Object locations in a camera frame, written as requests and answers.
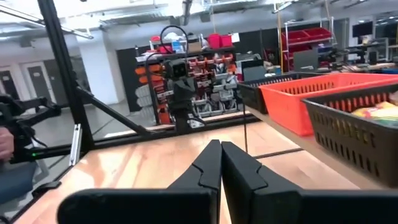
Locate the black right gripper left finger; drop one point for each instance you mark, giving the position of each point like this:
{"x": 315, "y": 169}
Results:
{"x": 199, "y": 186}

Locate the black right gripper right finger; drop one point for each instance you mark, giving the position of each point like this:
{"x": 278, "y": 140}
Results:
{"x": 248, "y": 189}

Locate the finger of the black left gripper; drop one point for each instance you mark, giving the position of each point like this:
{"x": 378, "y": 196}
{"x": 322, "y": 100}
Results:
{"x": 179, "y": 90}
{"x": 187, "y": 90}

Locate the black slotted plastic basket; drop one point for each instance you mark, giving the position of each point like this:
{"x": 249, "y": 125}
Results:
{"x": 348, "y": 143}
{"x": 252, "y": 93}

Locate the orange slotted plastic basket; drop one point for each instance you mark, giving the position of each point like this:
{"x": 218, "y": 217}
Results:
{"x": 286, "y": 105}

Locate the yellow supply packet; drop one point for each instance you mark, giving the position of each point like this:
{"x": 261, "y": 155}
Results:
{"x": 370, "y": 112}
{"x": 385, "y": 105}

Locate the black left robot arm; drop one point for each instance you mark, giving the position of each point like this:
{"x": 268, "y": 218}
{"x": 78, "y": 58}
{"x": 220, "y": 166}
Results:
{"x": 182, "y": 119}

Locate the parts bin storage rack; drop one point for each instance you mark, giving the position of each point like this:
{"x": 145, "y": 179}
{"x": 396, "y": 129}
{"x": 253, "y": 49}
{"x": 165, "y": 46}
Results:
{"x": 205, "y": 87}

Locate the red storage box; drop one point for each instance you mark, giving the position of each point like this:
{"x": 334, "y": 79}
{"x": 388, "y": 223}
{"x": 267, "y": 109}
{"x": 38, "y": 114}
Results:
{"x": 226, "y": 40}
{"x": 214, "y": 41}

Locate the metal rack red bins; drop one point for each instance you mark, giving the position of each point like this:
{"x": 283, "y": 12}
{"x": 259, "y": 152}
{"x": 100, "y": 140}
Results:
{"x": 303, "y": 37}

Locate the grey door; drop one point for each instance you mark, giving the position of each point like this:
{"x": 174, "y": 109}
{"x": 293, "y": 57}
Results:
{"x": 7, "y": 84}
{"x": 38, "y": 82}

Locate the black table clamp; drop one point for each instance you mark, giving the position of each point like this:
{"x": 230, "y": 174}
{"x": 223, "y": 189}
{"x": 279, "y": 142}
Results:
{"x": 46, "y": 187}

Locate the person's hand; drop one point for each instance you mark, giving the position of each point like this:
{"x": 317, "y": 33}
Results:
{"x": 4, "y": 143}

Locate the person's leg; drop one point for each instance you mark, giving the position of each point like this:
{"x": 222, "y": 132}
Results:
{"x": 15, "y": 180}

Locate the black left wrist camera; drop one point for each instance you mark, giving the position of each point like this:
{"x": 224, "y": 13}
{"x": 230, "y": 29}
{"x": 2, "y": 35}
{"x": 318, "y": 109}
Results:
{"x": 176, "y": 69}

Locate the silver bracket bar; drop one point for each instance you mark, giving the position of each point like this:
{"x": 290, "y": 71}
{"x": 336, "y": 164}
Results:
{"x": 75, "y": 144}

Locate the black wall monitor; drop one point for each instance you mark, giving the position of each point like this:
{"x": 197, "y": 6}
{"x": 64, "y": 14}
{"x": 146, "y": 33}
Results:
{"x": 362, "y": 29}

